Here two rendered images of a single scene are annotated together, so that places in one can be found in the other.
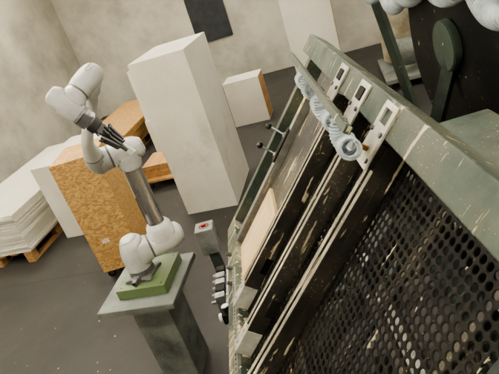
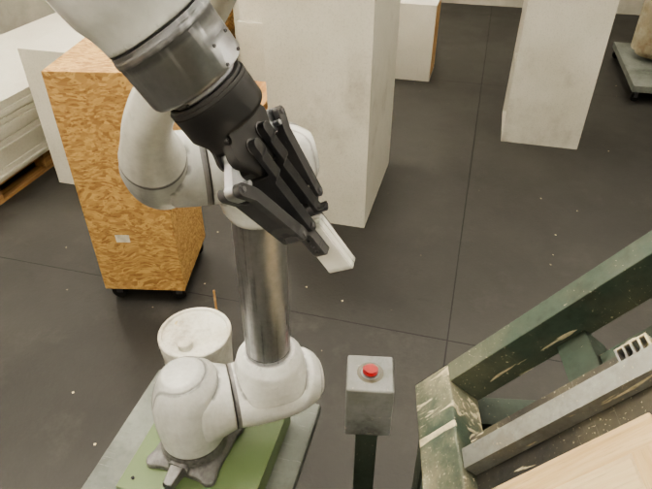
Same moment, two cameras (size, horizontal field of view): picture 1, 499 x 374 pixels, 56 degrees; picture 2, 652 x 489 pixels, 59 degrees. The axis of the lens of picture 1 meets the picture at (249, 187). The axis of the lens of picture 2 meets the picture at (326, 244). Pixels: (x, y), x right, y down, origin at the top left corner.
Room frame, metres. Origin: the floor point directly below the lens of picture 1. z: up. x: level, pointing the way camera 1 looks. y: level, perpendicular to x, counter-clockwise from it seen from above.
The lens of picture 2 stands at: (1.65, 0.49, 2.05)
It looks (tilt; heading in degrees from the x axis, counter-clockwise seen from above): 36 degrees down; 359
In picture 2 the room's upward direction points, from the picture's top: straight up
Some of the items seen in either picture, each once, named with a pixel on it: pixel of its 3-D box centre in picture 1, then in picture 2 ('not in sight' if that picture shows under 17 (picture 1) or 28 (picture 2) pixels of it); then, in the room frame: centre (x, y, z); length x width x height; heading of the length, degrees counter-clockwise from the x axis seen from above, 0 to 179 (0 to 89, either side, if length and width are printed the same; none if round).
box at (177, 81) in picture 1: (196, 124); (337, 63); (5.14, 0.34, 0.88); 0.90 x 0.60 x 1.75; 164
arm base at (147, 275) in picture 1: (140, 271); (191, 444); (2.49, 0.80, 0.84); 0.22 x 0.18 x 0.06; 160
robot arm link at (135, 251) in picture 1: (134, 251); (191, 401); (2.51, 0.78, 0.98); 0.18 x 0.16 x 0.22; 106
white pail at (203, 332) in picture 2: not in sight; (199, 352); (3.37, 0.99, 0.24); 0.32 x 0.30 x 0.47; 164
